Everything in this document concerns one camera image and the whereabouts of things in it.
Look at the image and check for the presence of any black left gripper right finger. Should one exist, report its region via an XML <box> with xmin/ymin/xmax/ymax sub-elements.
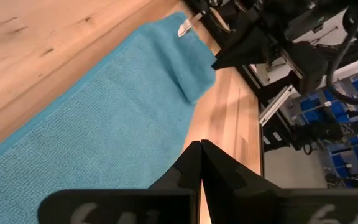
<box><xmin>201</xmin><ymin>139</ymin><xmax>358</xmax><ymax>224</ymax></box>

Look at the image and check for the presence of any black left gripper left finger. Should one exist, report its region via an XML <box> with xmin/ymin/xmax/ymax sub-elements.
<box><xmin>37</xmin><ymin>140</ymin><xmax>202</xmax><ymax>224</ymax></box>

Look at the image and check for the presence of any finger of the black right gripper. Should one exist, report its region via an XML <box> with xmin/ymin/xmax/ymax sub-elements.
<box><xmin>211</xmin><ymin>26</ymin><xmax>272</xmax><ymax>71</ymax></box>

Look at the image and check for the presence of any turquoise microfiber towel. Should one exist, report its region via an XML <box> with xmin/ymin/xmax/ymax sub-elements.
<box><xmin>0</xmin><ymin>11</ymin><xmax>217</xmax><ymax>224</ymax></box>

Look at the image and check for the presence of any shelf with blue bins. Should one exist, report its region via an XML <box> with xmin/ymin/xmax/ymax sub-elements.
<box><xmin>290</xmin><ymin>67</ymin><xmax>358</xmax><ymax>189</ymax></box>

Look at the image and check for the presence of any white aluminium bar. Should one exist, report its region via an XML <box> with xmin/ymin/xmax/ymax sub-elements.
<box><xmin>259</xmin><ymin>85</ymin><xmax>295</xmax><ymax>127</ymax></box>

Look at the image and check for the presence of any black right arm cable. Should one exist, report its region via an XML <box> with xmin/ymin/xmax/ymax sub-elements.
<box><xmin>325</xmin><ymin>6</ymin><xmax>358</xmax><ymax>107</ymax></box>

